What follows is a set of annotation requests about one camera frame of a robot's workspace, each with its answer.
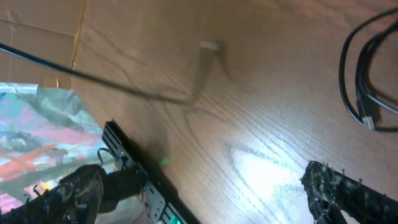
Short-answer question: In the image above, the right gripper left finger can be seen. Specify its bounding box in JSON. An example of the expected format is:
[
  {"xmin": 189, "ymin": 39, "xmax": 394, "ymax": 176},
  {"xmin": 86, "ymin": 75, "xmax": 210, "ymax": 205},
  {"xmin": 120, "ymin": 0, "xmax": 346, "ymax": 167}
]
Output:
[{"xmin": 1, "ymin": 164, "xmax": 104, "ymax": 224}]

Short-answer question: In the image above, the cardboard side panel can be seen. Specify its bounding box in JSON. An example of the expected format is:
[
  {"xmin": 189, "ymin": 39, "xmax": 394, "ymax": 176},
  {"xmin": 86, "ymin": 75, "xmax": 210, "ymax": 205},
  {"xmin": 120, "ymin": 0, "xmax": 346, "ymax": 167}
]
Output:
[{"xmin": 1, "ymin": 0, "xmax": 86, "ymax": 90}]

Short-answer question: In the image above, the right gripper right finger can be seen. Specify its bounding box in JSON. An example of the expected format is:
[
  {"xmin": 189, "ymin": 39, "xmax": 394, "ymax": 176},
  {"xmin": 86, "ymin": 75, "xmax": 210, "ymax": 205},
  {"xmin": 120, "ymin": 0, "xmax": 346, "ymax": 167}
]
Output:
[{"xmin": 301, "ymin": 161, "xmax": 397, "ymax": 223}]

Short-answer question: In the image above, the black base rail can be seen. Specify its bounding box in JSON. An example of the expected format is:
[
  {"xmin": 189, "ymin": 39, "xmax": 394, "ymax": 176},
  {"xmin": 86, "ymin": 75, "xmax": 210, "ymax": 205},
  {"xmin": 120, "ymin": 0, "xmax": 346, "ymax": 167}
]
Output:
[{"xmin": 101, "ymin": 121, "xmax": 200, "ymax": 224}]

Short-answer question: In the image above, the short black usb cable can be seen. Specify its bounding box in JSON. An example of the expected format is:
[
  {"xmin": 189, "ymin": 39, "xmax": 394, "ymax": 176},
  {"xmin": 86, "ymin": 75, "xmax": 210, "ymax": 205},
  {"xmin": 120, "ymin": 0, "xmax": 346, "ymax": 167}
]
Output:
[{"xmin": 338, "ymin": 7, "xmax": 398, "ymax": 133}]

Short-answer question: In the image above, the long black usb cable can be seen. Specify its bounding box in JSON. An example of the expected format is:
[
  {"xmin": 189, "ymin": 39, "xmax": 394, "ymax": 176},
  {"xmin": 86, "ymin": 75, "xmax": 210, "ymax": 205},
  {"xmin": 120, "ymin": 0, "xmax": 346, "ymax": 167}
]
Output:
[{"xmin": 0, "ymin": 40, "xmax": 231, "ymax": 106}]

